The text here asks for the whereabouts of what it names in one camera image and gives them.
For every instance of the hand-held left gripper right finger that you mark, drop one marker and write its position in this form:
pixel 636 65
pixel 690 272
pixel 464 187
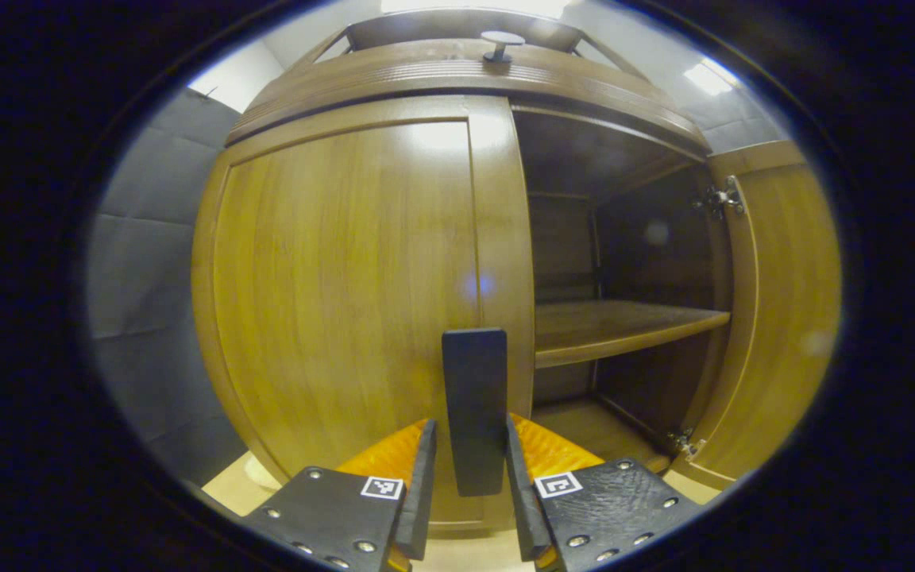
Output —
pixel 523 500

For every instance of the wooden cabinet shelf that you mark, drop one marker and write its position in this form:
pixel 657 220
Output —
pixel 616 326

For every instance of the wooden shoe cabinet door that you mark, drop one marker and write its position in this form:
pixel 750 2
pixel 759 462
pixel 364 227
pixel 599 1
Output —
pixel 791 318
pixel 330 278

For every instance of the metal door hinge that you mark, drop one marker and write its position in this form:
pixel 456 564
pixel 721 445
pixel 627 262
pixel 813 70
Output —
pixel 684 443
pixel 721 199

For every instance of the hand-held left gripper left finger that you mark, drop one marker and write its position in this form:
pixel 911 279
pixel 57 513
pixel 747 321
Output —
pixel 424 492

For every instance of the large ceiling light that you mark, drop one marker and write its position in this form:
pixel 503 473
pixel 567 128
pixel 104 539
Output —
pixel 473 6

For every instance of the wooden double-door shoe cabinet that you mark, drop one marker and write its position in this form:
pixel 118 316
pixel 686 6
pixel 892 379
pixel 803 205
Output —
pixel 624 159

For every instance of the small ceiling light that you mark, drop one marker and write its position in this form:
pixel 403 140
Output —
pixel 710 78

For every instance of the black round drawer knob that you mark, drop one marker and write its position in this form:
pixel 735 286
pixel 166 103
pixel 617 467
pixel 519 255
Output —
pixel 501 44

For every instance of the wooden cabinet drawer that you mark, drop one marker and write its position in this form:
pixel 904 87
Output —
pixel 426 79

